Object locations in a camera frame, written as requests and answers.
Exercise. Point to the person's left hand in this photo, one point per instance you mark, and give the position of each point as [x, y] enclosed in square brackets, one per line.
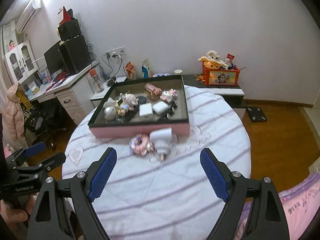
[13, 217]

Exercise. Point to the red flag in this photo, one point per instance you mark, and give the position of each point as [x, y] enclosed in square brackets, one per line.
[66, 17]

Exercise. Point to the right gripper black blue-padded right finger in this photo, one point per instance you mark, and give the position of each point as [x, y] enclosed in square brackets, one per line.
[266, 218]

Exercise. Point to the silver ball ornament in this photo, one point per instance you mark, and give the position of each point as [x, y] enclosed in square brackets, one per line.
[110, 113]

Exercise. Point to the black computer monitor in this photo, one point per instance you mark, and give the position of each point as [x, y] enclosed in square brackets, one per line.
[54, 59]

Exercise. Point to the orange snack bag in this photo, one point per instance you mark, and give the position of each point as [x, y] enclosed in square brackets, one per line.
[130, 71]

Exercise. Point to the white yellow plush toys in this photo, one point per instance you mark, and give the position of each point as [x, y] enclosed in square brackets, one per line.
[212, 61]

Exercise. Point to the pink tray box black rim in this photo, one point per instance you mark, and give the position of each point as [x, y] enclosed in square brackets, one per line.
[179, 122]

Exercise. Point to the black remote control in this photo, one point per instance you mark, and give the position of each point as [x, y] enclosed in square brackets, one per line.
[131, 114]

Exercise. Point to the pink block house figure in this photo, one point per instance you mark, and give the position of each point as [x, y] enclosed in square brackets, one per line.
[141, 145]

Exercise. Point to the black bathroom scale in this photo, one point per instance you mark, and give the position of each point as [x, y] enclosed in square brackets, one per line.
[256, 114]

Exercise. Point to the pink white block cat figure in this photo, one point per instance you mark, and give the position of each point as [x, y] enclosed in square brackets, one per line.
[168, 95]

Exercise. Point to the white square charger block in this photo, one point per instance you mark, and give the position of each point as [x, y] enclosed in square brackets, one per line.
[145, 110]

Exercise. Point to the yellow highlighter marker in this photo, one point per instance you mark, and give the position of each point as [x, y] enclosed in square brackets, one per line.
[119, 101]

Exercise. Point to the white striped quilt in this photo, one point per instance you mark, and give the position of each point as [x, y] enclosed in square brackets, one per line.
[145, 198]

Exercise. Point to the pink floral bedding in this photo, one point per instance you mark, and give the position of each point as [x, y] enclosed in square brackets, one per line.
[300, 204]

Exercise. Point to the white travel plug adapter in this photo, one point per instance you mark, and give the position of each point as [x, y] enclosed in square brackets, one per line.
[161, 140]

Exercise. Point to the white desk with drawers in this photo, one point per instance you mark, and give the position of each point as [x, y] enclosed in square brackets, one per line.
[74, 94]

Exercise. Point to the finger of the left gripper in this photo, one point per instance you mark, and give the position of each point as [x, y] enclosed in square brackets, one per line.
[52, 162]
[20, 156]

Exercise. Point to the white paper cup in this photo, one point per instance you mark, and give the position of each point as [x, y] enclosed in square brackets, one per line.
[178, 72]

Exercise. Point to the wet wipes pack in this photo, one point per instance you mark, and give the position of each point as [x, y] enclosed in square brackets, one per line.
[161, 74]

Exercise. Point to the red-capped water bottle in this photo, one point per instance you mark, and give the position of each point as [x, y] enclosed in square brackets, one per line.
[96, 80]

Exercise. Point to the blue white snack bag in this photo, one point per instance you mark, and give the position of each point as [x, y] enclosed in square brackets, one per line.
[146, 69]

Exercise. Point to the pink-haired doll figurine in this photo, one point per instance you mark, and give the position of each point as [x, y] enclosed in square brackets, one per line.
[129, 101]

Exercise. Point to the orange toy storage box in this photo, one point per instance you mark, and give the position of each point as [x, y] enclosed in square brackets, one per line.
[220, 77]

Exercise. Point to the black box on tower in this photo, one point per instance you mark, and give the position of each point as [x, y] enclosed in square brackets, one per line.
[69, 29]

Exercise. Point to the pink jacket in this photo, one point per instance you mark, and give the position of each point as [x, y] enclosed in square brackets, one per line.
[13, 112]

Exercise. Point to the white glass door cabinet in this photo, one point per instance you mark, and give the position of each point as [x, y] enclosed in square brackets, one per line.
[21, 62]

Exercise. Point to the white wall power strip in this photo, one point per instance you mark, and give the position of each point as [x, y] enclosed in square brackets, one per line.
[116, 52]

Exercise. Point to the white earbuds case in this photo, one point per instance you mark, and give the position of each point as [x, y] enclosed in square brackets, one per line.
[160, 107]

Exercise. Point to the rose gold perfume bottle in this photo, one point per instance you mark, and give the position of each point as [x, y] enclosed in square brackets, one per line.
[152, 91]

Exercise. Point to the black beaded hair clip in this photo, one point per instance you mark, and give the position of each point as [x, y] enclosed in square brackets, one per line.
[170, 112]

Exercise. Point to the white air conditioner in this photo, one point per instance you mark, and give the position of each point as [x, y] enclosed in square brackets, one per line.
[30, 10]

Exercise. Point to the black white low shelf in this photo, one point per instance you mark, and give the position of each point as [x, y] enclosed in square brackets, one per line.
[233, 95]

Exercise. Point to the black computer tower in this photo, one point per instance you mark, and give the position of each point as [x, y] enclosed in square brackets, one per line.
[75, 55]

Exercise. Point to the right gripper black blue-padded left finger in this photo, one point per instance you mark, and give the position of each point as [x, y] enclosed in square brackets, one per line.
[49, 219]

